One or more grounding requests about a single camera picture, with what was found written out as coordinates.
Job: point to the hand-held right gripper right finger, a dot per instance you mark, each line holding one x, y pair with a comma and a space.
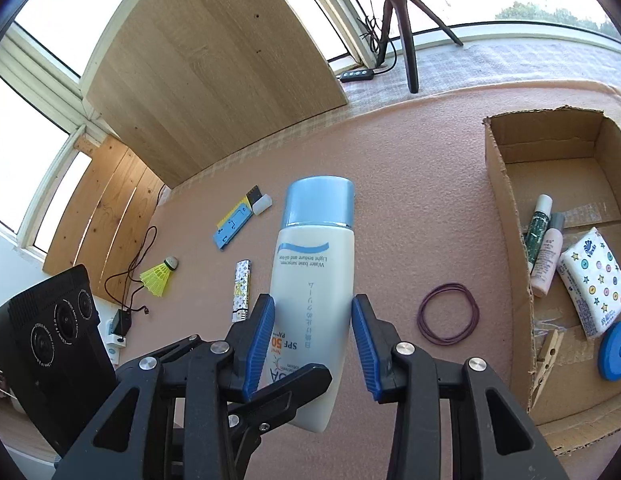
365, 345

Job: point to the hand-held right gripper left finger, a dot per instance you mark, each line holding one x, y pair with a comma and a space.
258, 345

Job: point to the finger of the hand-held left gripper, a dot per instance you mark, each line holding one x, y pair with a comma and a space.
285, 395
178, 346

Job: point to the patterned white lighter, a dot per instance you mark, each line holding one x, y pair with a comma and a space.
242, 290

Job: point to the brown rubber band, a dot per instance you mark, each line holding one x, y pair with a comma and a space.
421, 316

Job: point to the white sunscreen bottle blue cap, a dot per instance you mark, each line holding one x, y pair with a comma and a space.
310, 270

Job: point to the yellow blue card packet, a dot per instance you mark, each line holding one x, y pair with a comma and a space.
230, 227

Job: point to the small white eraser block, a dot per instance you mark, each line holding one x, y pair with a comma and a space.
262, 205

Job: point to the wooden clothespin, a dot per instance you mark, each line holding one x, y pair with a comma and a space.
545, 365

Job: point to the small pink bottle grey cap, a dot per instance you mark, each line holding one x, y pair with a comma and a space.
545, 260

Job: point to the green tube white cap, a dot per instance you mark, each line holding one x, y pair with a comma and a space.
533, 232

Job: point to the patterned white tissue pack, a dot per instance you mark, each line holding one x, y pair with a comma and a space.
593, 280

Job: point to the blue round lid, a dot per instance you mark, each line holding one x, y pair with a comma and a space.
615, 352

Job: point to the cardboard box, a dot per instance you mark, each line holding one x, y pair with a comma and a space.
565, 180

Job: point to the white power strip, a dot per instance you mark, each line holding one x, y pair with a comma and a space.
113, 347

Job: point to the black plug-in charger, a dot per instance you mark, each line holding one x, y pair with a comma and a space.
122, 322

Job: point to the yellow shuttlecock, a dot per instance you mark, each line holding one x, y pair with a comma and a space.
158, 280

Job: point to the wooden slat panel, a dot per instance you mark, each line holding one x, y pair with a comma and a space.
100, 215

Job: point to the large wooden board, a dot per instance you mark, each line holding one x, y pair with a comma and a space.
205, 70

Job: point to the black tripod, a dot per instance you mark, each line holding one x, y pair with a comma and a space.
408, 35

